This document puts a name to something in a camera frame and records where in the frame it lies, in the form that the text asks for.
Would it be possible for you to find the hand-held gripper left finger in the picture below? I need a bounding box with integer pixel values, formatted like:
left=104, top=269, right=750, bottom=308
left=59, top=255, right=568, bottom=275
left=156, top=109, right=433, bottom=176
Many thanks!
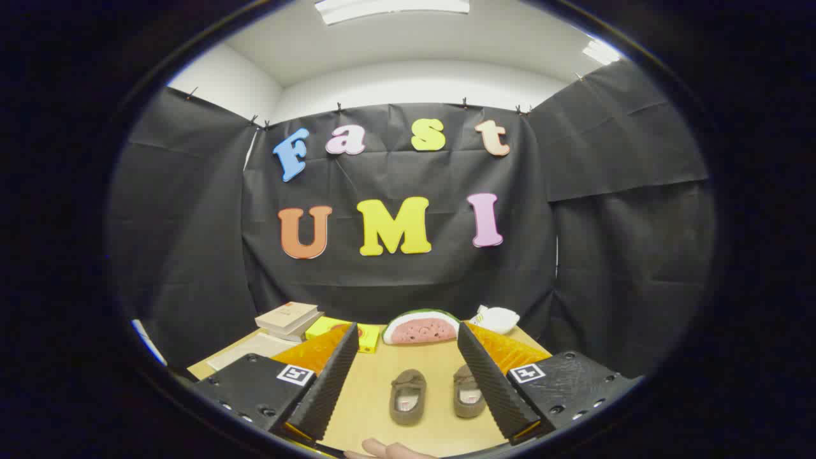
left=189, top=322, right=361, bottom=444

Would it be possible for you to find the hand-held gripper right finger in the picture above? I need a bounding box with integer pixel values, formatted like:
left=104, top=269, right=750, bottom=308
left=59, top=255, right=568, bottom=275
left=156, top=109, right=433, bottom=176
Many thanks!
left=456, top=322, right=641, bottom=446

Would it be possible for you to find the brown fuzzy shoe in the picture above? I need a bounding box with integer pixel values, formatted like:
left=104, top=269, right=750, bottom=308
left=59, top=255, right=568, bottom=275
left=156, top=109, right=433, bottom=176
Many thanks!
left=390, top=368, right=427, bottom=426
left=453, top=364, right=488, bottom=419

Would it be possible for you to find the beige fabric storage box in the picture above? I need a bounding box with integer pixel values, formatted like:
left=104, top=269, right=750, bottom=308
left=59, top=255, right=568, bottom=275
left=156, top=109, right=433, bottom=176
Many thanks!
left=207, top=331, right=302, bottom=372

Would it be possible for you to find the yellow book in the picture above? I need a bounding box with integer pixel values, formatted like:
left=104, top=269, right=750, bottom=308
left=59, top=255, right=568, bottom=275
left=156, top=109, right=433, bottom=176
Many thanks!
left=305, top=317, right=381, bottom=353

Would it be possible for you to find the grey book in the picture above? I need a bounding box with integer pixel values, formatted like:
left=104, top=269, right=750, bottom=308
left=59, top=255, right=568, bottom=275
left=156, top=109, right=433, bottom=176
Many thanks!
left=265, top=311, right=324, bottom=343

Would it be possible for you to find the white plush toy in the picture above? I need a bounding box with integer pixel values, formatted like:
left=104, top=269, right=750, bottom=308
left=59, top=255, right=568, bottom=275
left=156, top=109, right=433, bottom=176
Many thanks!
left=470, top=305, right=520, bottom=335

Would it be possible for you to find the beige book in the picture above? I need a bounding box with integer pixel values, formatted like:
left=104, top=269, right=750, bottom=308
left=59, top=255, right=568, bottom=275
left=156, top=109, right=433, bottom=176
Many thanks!
left=255, top=302, right=319, bottom=330

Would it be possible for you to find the watermelon slice plush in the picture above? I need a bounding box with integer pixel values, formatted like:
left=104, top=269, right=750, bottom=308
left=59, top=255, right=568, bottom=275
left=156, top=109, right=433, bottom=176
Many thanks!
left=382, top=309, right=461, bottom=346

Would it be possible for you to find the black backdrop cloth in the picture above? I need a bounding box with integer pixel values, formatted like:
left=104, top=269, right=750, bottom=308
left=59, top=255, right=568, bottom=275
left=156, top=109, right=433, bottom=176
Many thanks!
left=108, top=61, right=718, bottom=383

